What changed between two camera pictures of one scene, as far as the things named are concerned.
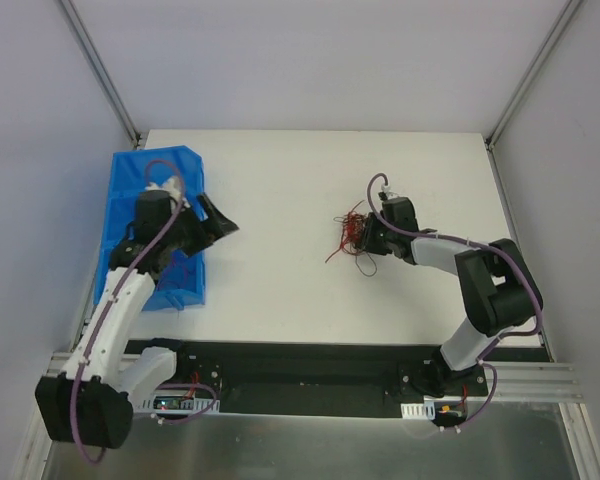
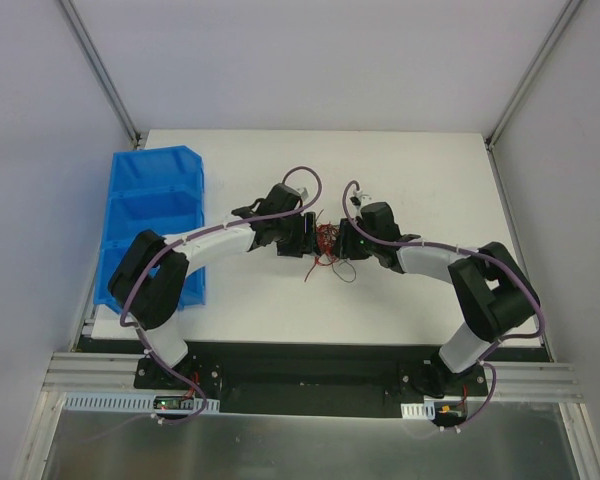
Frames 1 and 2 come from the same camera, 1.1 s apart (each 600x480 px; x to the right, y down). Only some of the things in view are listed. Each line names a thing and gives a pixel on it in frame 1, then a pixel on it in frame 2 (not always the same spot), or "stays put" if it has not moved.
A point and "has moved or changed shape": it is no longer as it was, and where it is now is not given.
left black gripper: [200, 228] → [309, 233]
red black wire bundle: [353, 236] has moved or changed shape
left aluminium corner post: [102, 72] stays put
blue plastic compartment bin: [174, 170] stays put
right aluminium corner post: [566, 15] stays put
